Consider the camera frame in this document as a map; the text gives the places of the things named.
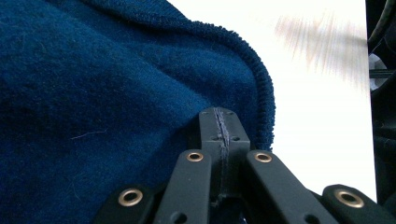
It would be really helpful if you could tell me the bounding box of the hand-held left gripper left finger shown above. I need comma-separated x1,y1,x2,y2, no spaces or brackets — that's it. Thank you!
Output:
198,106,224,201

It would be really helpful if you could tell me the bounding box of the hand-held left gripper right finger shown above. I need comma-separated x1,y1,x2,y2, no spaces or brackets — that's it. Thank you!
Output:
222,106,252,198

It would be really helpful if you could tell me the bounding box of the dark blue cloth white print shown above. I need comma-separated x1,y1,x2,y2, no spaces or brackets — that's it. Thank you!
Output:
0,0,276,224

